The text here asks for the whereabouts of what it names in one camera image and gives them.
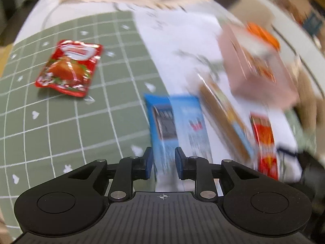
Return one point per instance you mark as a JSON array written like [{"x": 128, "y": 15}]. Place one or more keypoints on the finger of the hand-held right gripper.
[{"x": 288, "y": 151}]

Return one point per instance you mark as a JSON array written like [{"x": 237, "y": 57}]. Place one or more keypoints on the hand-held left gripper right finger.
[{"x": 179, "y": 162}]

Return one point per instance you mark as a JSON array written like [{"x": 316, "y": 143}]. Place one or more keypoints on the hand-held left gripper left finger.
[{"x": 149, "y": 162}]

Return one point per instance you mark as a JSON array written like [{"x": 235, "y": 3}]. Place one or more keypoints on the long red snack packet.
[{"x": 265, "y": 144}]

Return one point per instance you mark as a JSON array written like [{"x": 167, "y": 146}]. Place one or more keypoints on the blue and white snack packet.
[{"x": 177, "y": 127}]

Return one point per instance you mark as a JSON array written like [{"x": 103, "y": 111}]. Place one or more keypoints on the clear waffle packet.
[{"x": 223, "y": 117}]

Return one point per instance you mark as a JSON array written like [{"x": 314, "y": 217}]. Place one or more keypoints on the pink cardboard box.
[{"x": 256, "y": 81}]

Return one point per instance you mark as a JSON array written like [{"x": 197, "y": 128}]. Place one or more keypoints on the red chicken snack packet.
[{"x": 68, "y": 68}]

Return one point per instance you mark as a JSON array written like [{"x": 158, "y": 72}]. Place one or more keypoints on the brown teddy bear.
[{"x": 311, "y": 91}]

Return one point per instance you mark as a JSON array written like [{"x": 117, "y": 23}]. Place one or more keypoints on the orange bag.
[{"x": 265, "y": 36}]

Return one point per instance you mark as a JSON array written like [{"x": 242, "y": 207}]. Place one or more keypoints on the white bamboo print runner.
[{"x": 177, "y": 35}]

